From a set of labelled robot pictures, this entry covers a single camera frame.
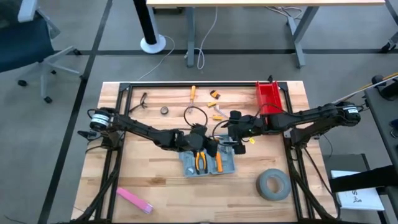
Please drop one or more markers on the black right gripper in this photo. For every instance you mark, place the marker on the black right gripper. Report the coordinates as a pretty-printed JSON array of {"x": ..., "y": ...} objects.
[{"x": 241, "y": 130}]

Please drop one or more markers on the small grey socket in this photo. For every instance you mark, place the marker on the small grey socket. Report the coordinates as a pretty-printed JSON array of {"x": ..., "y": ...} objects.
[{"x": 161, "y": 110}]

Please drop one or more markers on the black aluminium table frame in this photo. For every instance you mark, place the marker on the black aluminium table frame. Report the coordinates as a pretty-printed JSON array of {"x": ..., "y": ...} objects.
[{"x": 202, "y": 84}]

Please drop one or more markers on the red bin wall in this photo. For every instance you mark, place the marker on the red bin wall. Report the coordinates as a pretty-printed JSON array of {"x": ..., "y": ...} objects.
[{"x": 267, "y": 93}]

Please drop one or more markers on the black side table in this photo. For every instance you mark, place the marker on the black side table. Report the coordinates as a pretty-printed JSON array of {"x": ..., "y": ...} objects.
[{"x": 382, "y": 124}]

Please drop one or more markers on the grey floor box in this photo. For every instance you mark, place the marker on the grey floor box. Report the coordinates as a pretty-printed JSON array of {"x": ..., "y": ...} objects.
[{"x": 345, "y": 161}]

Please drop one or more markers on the grey-blue plastic tool case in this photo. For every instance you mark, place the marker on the grey-blue plastic tool case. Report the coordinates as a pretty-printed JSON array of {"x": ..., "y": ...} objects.
[{"x": 189, "y": 169}]

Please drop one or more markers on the white rod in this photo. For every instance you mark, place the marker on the white rod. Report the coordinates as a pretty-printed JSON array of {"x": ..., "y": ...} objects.
[{"x": 367, "y": 90}]

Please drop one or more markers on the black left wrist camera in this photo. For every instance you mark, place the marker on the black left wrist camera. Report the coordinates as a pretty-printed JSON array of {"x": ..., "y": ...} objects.
[{"x": 199, "y": 130}]

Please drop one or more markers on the black flat bar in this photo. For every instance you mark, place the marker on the black flat bar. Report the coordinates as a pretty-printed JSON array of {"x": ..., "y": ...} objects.
[{"x": 360, "y": 180}]

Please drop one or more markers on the grey pedestal column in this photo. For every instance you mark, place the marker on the grey pedestal column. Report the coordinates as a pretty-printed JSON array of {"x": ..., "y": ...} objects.
[{"x": 149, "y": 28}]

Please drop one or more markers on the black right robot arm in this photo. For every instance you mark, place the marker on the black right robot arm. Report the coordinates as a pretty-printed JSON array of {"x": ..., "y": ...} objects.
[{"x": 295, "y": 118}]

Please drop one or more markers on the grey office chair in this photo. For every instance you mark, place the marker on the grey office chair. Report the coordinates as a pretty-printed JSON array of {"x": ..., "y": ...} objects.
[{"x": 21, "y": 40}]

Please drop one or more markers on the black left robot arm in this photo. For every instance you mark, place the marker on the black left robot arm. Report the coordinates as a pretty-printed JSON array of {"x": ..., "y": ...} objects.
[{"x": 146, "y": 132}]

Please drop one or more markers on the black safety glasses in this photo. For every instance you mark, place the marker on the black safety glasses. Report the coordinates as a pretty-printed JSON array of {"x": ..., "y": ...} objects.
[{"x": 145, "y": 101}]

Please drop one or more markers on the pink flat box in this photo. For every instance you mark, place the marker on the pink flat box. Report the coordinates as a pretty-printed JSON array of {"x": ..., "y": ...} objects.
[{"x": 135, "y": 200}]

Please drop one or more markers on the white printed paper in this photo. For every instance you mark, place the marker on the white printed paper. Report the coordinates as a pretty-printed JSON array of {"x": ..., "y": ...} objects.
[{"x": 357, "y": 199}]

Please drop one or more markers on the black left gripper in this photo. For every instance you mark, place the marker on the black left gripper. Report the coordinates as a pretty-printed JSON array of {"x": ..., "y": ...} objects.
[{"x": 199, "y": 143}]

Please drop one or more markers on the wooden desk grey legs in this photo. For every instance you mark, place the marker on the wooden desk grey legs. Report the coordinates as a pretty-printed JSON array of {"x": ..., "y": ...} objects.
[{"x": 264, "y": 3}]

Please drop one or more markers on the small yellow black tool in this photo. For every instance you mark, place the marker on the small yellow black tool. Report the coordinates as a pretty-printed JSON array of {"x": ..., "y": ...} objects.
[{"x": 215, "y": 94}]

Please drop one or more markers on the yellow bit holder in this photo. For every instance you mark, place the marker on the yellow bit holder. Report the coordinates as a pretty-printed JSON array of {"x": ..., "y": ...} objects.
[{"x": 217, "y": 117}]

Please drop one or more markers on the black caster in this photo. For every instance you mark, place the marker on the black caster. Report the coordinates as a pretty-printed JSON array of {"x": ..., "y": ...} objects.
[{"x": 388, "y": 46}]

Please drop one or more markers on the grey duct tape roll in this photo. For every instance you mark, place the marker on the grey duct tape roll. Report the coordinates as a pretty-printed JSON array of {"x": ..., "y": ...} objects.
[{"x": 262, "y": 186}]

